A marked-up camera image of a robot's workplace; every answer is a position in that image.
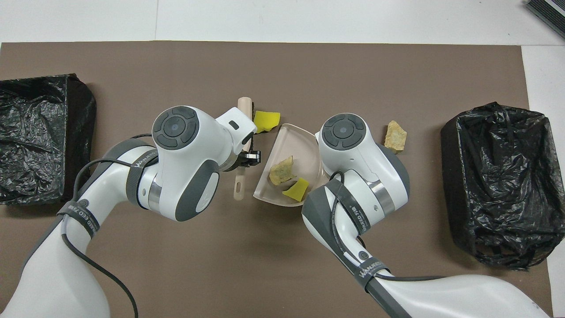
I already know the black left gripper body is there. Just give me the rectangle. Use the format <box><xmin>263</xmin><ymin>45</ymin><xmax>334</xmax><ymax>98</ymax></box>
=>
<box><xmin>229</xmin><ymin>152</ymin><xmax>250</xmax><ymax>173</ymax></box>

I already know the beige hand brush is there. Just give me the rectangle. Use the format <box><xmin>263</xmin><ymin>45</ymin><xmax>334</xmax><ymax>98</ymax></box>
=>
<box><xmin>233</xmin><ymin>97</ymin><xmax>256</xmax><ymax>202</ymax></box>

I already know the large yellow sponge piece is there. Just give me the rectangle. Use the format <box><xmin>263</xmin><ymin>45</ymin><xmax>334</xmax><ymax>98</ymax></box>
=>
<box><xmin>253</xmin><ymin>110</ymin><xmax>281</xmax><ymax>134</ymax></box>

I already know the beige plastic dustpan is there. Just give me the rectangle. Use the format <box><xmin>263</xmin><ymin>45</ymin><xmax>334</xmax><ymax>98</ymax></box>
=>
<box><xmin>252</xmin><ymin>124</ymin><xmax>330</xmax><ymax>207</ymax></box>

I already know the small yellow sponge piece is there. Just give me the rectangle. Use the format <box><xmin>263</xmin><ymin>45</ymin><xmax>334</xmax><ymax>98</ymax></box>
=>
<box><xmin>282</xmin><ymin>178</ymin><xmax>310</xmax><ymax>202</ymax></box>

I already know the pale bread chunk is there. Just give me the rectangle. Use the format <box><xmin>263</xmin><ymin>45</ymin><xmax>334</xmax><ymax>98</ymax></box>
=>
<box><xmin>384</xmin><ymin>121</ymin><xmax>408</xmax><ymax>154</ymax></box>

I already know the open bin with black bag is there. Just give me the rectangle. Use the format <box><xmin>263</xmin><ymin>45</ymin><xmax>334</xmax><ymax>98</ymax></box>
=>
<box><xmin>441</xmin><ymin>102</ymin><xmax>565</xmax><ymax>271</ymax></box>

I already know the brown table mat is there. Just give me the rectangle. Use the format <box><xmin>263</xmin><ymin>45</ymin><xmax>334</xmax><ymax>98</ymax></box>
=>
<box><xmin>0</xmin><ymin>42</ymin><xmax>554</xmax><ymax>318</ymax></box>

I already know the box wrapped in black bag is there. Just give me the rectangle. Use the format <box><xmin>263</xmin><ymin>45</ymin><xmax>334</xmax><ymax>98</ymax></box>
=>
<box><xmin>0</xmin><ymin>74</ymin><xmax>98</xmax><ymax>205</ymax></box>

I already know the dark ribbed device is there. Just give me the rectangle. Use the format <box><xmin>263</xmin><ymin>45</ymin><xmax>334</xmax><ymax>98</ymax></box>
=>
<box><xmin>525</xmin><ymin>0</ymin><xmax>565</xmax><ymax>40</ymax></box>

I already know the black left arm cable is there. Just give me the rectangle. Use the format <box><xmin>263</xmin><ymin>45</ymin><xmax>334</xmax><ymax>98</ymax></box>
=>
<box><xmin>61</xmin><ymin>132</ymin><xmax>156</xmax><ymax>318</ymax></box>

